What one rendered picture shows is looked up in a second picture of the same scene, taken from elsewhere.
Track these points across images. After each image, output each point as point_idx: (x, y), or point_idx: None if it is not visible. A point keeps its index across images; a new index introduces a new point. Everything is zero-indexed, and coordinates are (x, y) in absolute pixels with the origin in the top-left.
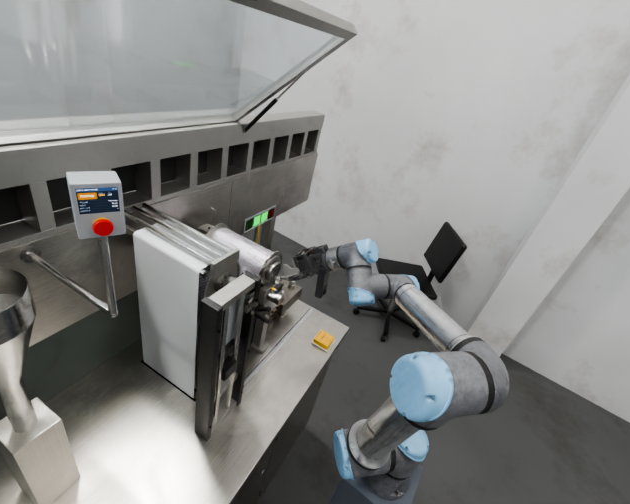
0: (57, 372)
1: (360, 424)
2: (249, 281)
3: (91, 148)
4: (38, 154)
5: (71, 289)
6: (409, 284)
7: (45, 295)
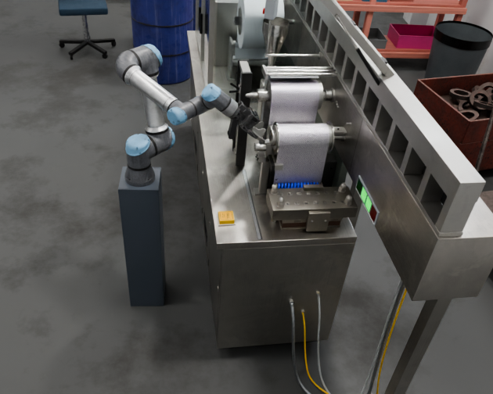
0: None
1: (164, 125)
2: (244, 70)
3: (337, 26)
4: (331, 17)
5: None
6: (174, 99)
7: (316, 79)
